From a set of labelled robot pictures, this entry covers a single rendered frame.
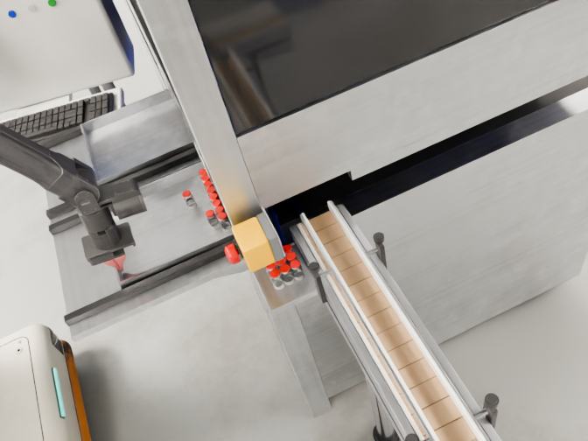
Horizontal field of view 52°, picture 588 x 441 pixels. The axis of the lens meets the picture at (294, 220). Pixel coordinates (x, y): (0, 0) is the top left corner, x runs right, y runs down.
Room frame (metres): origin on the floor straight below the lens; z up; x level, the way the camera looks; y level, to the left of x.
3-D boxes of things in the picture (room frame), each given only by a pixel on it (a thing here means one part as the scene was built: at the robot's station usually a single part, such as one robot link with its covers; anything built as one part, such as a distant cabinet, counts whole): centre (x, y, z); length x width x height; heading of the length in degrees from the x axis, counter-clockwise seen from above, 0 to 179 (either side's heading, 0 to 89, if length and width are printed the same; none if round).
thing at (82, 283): (1.12, 0.34, 0.87); 0.70 x 0.48 x 0.02; 10
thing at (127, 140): (1.30, 0.30, 0.90); 0.34 x 0.26 x 0.04; 100
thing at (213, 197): (0.98, 0.16, 0.90); 0.18 x 0.02 x 0.05; 9
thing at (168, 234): (0.97, 0.25, 0.90); 0.34 x 0.26 x 0.04; 99
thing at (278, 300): (0.74, 0.04, 0.87); 0.14 x 0.13 x 0.02; 100
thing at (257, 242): (0.74, 0.08, 1.00); 0.08 x 0.07 x 0.07; 100
